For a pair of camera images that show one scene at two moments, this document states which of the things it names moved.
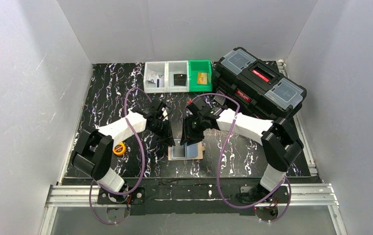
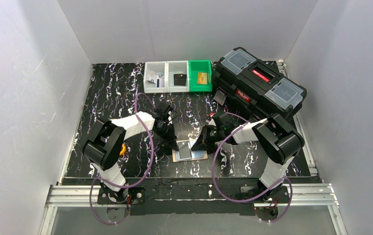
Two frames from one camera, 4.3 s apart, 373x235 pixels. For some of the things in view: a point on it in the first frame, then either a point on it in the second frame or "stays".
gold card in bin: (202, 78) stays
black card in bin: (180, 79) stays
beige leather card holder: (183, 152) stays
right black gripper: (193, 122) → (202, 139)
